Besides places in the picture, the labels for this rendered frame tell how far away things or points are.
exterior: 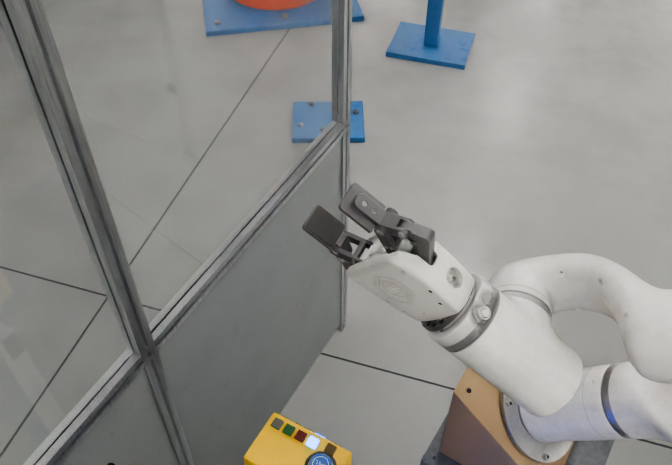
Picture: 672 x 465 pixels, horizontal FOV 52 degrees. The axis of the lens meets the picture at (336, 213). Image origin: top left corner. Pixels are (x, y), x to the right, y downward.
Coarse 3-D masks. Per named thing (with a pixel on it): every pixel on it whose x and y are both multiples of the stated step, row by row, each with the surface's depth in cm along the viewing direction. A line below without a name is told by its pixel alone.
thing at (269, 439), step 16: (272, 416) 124; (272, 432) 122; (256, 448) 120; (272, 448) 120; (288, 448) 120; (304, 448) 120; (320, 448) 120; (256, 464) 118; (272, 464) 118; (288, 464) 118; (304, 464) 117; (336, 464) 117
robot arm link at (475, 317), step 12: (480, 276) 72; (480, 288) 71; (492, 288) 72; (480, 300) 70; (492, 300) 71; (468, 312) 69; (480, 312) 69; (492, 312) 70; (456, 324) 70; (468, 324) 69; (480, 324) 70; (432, 336) 72; (444, 336) 70; (456, 336) 70; (468, 336) 70; (444, 348) 73; (456, 348) 71
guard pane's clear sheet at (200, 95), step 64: (0, 0) 85; (64, 0) 94; (128, 0) 105; (192, 0) 118; (256, 0) 135; (320, 0) 159; (0, 64) 88; (64, 64) 98; (128, 64) 110; (192, 64) 124; (256, 64) 144; (320, 64) 171; (0, 128) 92; (128, 128) 115; (192, 128) 132; (256, 128) 154; (320, 128) 184; (0, 192) 96; (64, 192) 107; (128, 192) 121; (192, 192) 139; (256, 192) 164; (0, 256) 100; (64, 256) 112; (128, 256) 128; (192, 256) 148; (0, 320) 105; (64, 320) 118; (0, 384) 110; (64, 384) 124; (0, 448) 115
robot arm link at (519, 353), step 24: (504, 312) 71; (528, 312) 74; (480, 336) 70; (504, 336) 70; (528, 336) 71; (552, 336) 74; (480, 360) 71; (504, 360) 71; (528, 360) 71; (552, 360) 72; (576, 360) 74; (504, 384) 72; (528, 384) 72; (552, 384) 72; (576, 384) 72; (528, 408) 74; (552, 408) 73
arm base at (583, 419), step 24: (600, 384) 111; (504, 408) 122; (576, 408) 114; (600, 408) 110; (528, 432) 123; (552, 432) 119; (576, 432) 115; (600, 432) 112; (528, 456) 122; (552, 456) 125
